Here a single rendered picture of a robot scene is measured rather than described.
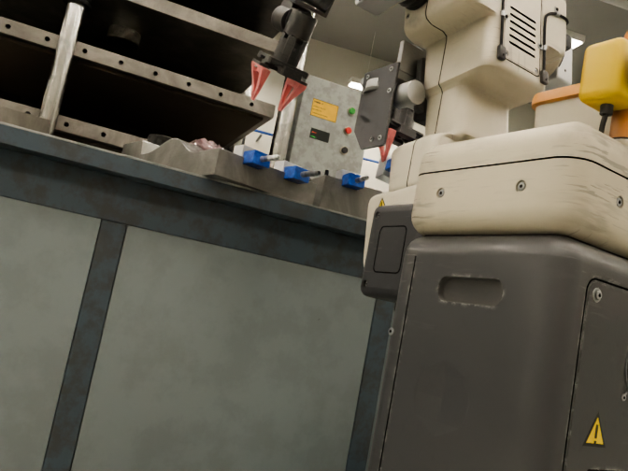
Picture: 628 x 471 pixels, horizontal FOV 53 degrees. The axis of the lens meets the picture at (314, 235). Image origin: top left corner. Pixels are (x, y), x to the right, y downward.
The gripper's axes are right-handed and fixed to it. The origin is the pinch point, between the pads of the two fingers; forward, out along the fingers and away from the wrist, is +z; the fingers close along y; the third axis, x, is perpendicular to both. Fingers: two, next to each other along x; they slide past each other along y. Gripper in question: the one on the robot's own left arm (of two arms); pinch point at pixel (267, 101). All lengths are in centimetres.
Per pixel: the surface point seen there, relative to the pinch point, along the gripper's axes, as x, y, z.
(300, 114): -88, -56, 9
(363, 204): 7.1, -30.0, 13.0
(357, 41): -642, -389, -51
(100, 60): -93, 17, 18
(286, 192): 10.0, -7.9, 15.3
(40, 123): -17.4, 38.5, 24.5
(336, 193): 5.6, -23.0, 13.1
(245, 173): 10.6, 3.2, 14.1
